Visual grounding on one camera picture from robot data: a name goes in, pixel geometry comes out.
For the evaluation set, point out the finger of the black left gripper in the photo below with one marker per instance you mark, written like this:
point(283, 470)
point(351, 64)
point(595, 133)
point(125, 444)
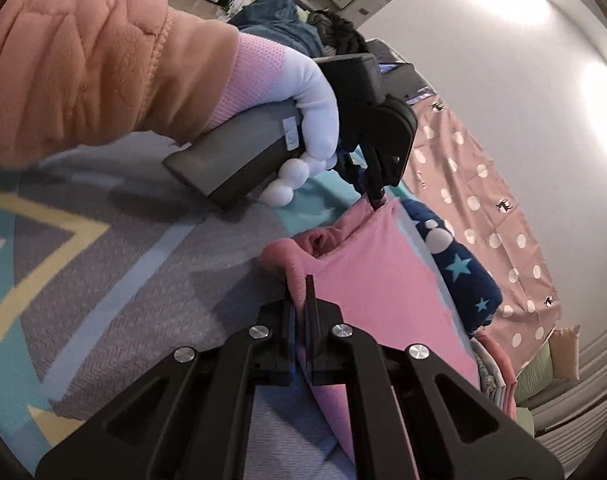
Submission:
point(375, 194)

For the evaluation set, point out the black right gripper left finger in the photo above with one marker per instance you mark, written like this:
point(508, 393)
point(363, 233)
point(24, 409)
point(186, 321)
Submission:
point(188, 417)

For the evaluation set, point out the folded floral garment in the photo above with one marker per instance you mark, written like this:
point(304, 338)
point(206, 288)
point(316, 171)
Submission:
point(486, 379)

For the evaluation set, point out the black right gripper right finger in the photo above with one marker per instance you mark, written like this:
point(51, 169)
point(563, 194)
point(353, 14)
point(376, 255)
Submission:
point(411, 415)

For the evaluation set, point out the pink polka dot sheet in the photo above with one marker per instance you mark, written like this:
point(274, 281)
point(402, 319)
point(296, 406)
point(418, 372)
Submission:
point(450, 172)

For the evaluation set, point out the folded white garment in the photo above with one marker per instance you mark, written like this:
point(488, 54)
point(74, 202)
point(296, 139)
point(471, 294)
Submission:
point(488, 374)

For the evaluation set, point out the left hand white glove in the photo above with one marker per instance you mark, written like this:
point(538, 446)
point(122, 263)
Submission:
point(266, 72)

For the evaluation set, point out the black clothes pile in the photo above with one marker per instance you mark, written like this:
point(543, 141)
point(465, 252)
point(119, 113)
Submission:
point(337, 33)

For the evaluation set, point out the blue knit clothes pile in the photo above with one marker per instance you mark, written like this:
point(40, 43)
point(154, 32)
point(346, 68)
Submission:
point(278, 20)

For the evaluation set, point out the blue geometric bed blanket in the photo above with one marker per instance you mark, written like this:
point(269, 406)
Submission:
point(108, 265)

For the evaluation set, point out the navy star fleece garment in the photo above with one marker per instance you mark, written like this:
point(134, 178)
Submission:
point(473, 290)

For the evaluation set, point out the grey curtain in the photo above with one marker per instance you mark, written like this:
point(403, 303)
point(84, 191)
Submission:
point(570, 416)

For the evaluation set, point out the green pillow near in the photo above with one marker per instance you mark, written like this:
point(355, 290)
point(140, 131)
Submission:
point(536, 376)

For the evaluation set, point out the tan cushion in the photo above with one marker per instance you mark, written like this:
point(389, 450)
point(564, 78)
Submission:
point(564, 350)

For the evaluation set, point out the folded coral pink garment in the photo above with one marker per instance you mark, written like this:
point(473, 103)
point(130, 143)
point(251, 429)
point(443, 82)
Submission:
point(506, 369)

